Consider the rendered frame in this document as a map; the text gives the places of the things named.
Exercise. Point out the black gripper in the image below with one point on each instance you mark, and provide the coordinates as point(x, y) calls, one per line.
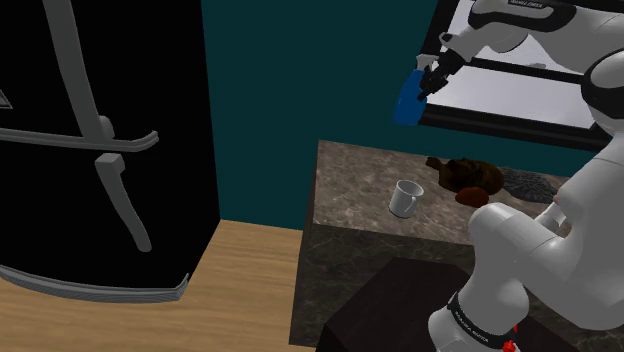
point(448, 63)

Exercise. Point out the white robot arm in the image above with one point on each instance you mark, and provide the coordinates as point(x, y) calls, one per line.
point(580, 253)

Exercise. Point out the blue spray bottle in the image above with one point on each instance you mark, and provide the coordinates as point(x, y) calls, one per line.
point(407, 105)

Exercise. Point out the black framed window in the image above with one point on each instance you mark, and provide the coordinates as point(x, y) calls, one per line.
point(507, 124)

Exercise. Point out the brown plush animal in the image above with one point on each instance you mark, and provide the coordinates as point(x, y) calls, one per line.
point(468, 174)

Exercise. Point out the small brown round lump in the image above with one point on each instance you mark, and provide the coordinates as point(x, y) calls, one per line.
point(472, 196)

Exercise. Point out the white mug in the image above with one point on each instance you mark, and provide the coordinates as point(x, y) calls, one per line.
point(402, 202)

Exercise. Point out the dark robot stand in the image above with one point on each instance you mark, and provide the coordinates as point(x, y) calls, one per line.
point(390, 307)

